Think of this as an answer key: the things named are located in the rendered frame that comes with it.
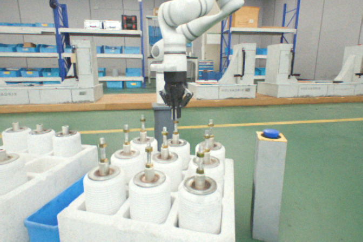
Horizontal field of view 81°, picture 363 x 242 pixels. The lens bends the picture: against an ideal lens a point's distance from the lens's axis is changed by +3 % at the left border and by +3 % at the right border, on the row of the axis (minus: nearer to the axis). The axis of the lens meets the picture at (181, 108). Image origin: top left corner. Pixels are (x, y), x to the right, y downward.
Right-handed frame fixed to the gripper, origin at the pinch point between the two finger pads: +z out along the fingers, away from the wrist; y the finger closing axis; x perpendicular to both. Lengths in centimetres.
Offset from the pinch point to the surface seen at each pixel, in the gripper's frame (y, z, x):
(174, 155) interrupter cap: -6.1, 9.8, 9.5
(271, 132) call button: -28.9, 2.5, -4.9
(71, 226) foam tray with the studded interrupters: 3.7, 19.3, 35.2
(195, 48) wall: 427, -85, -738
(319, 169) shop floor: -41, 36, -65
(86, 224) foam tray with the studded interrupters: -0.2, 18.1, 33.7
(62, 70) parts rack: 456, -6, -193
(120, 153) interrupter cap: 8.2, 9.9, 16.8
